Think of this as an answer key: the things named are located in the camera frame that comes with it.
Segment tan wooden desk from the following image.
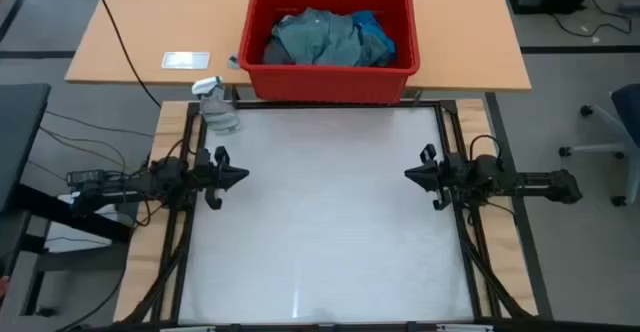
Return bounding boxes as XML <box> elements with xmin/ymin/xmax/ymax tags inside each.
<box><xmin>64</xmin><ymin>0</ymin><xmax>532</xmax><ymax>93</ymax></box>

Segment black floor cable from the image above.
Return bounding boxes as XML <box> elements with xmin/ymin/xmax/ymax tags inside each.
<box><xmin>549</xmin><ymin>0</ymin><xmax>634</xmax><ymax>39</ymax></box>

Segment white flat phone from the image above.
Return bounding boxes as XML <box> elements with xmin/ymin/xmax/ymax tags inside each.
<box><xmin>161</xmin><ymin>50</ymin><xmax>211</xmax><ymax>71</ymax></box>

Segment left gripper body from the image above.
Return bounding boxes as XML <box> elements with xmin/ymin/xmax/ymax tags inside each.
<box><xmin>192</xmin><ymin>145</ymin><xmax>232</xmax><ymax>211</ymax></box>

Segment long black hanging cable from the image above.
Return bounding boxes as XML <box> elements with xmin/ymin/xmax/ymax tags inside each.
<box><xmin>88</xmin><ymin>0</ymin><xmax>162</xmax><ymax>109</ymax></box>

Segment clear spray bottle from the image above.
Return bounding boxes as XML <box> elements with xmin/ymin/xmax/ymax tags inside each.
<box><xmin>191</xmin><ymin>75</ymin><xmax>242</xmax><ymax>136</ymax></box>

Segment blue office chair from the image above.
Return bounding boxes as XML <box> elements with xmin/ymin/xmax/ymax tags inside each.
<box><xmin>558</xmin><ymin>82</ymin><xmax>640</xmax><ymax>207</ymax></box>

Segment thin black cable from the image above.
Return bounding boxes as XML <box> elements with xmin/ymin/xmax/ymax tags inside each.
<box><xmin>44</xmin><ymin>110</ymin><xmax>155</xmax><ymax>139</ymax></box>

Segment bright blue garment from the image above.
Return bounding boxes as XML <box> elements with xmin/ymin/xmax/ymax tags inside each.
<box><xmin>351</xmin><ymin>9</ymin><xmax>399</xmax><ymax>67</ymax></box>

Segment teal patterned button shirt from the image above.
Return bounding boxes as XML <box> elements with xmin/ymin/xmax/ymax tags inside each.
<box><xmin>271</xmin><ymin>6</ymin><xmax>390</xmax><ymax>68</ymax></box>

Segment black looped camera cable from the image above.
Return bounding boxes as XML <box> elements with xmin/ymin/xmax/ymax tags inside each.
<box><xmin>162</xmin><ymin>138</ymin><xmax>199</xmax><ymax>166</ymax></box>
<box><xmin>468</xmin><ymin>134</ymin><xmax>504</xmax><ymax>173</ymax></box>

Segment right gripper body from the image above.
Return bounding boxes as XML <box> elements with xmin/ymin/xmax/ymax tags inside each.
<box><xmin>418</xmin><ymin>144</ymin><xmax>470</xmax><ymax>211</ymax></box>

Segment black side desk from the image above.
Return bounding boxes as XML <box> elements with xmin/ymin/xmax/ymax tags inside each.
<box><xmin>0</xmin><ymin>82</ymin><xmax>134</xmax><ymax>318</ymax></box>

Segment red plastic laundry bin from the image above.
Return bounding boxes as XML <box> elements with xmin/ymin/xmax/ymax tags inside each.
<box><xmin>237</xmin><ymin>0</ymin><xmax>421</xmax><ymax>104</ymax></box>

